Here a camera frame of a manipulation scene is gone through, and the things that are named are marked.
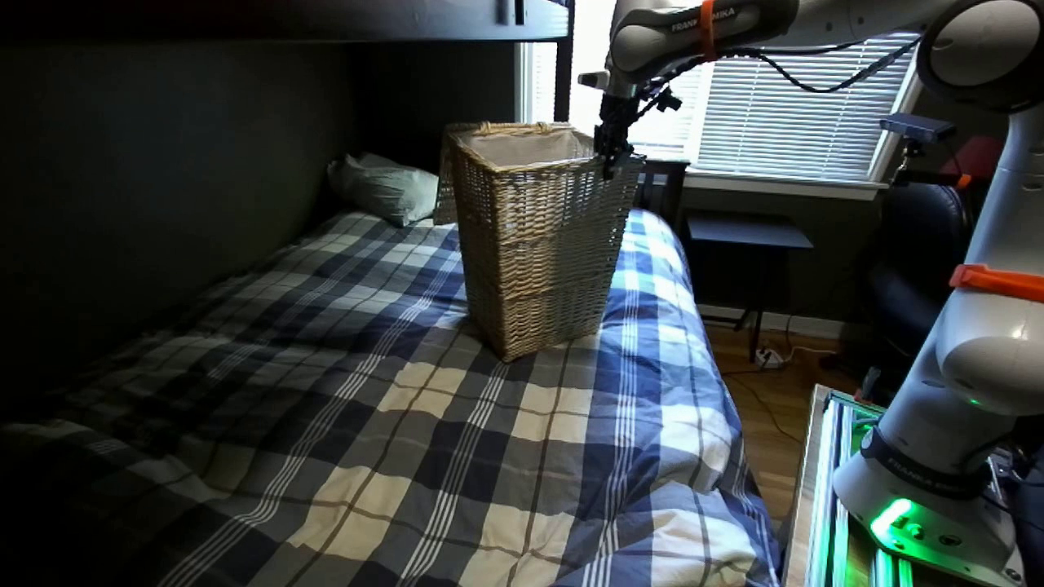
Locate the white window blinds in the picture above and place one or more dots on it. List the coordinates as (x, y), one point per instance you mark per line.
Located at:
(794, 108)

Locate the dark office chair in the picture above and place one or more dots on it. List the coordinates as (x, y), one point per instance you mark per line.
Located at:
(918, 263)

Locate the blue plaid bed blanket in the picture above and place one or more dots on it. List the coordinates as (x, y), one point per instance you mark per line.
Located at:
(434, 436)

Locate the green-lit robot base platform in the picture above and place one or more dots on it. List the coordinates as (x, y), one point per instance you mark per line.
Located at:
(848, 510)

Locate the dark bunk bed frame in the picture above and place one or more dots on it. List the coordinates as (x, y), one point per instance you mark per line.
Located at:
(329, 19)

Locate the white pillow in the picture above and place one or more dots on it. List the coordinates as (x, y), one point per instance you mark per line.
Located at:
(386, 189)

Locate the tall wicker basket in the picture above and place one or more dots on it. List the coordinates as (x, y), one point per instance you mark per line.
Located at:
(540, 239)

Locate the small dark side table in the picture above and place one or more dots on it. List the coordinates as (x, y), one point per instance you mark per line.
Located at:
(752, 229)

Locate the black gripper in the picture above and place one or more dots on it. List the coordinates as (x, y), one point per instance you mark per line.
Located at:
(617, 118)

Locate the white object on floor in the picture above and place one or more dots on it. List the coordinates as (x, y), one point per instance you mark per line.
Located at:
(767, 356)

